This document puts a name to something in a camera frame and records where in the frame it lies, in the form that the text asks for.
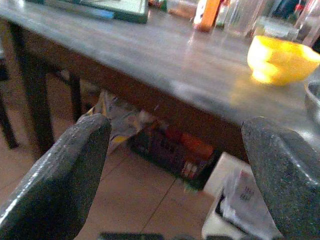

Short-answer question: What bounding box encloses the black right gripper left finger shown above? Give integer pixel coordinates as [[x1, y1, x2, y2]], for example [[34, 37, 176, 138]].
[[0, 112, 112, 240]]

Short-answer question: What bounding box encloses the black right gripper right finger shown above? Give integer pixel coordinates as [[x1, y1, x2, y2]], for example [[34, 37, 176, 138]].
[[241, 115, 320, 240]]

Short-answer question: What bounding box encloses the white cardboard box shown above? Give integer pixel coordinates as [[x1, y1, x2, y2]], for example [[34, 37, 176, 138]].
[[201, 151, 282, 240]]

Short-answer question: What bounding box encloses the metal pot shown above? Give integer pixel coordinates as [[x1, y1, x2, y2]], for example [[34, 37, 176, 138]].
[[303, 80, 320, 122]]

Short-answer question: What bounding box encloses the printed plastic bag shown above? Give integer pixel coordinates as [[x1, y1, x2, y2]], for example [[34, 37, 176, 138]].
[[86, 90, 143, 153]]

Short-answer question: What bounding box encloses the yellow bowl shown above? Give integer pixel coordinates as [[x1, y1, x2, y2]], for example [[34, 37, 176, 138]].
[[246, 35, 320, 87]]

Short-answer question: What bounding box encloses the black crate of packets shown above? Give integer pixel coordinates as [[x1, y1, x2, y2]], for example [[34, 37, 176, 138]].
[[127, 119, 221, 192]]

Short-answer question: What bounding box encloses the dark wooden table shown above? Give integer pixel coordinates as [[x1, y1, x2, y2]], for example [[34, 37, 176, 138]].
[[0, 0, 320, 165]]

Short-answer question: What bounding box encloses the clear glass jar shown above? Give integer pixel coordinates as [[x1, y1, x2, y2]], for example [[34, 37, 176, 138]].
[[253, 16, 300, 42]]

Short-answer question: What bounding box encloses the clear drinking glass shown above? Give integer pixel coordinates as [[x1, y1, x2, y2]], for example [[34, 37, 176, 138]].
[[226, 0, 263, 38]]

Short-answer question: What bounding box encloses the dark framed tray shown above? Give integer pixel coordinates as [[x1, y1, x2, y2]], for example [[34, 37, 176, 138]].
[[24, 0, 150, 25]]

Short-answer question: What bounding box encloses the orange and white bottle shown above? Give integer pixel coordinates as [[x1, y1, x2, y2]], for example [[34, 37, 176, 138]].
[[192, 0, 222, 33]]

